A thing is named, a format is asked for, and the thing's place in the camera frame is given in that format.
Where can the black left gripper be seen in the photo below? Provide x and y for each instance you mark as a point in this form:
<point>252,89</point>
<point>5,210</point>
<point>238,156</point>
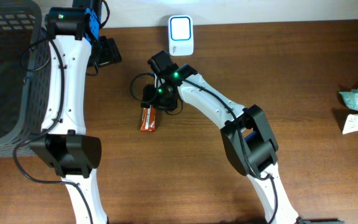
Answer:
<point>112,53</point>

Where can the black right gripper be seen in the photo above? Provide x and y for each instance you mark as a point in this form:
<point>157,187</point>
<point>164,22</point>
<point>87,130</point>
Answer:
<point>150,100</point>

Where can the red snack packet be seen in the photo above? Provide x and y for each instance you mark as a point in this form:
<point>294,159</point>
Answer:
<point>148,120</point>

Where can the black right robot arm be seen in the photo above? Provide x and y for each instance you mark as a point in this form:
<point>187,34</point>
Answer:
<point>248,140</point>

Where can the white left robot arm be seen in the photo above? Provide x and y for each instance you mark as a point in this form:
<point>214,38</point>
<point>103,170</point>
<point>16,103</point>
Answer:
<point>75,45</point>

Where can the white barcode scanner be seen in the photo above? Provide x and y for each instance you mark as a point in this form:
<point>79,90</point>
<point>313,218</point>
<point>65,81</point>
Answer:
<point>180,35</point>

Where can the dark grey plastic basket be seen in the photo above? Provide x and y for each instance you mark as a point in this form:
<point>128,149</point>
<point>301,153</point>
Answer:
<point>24,73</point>

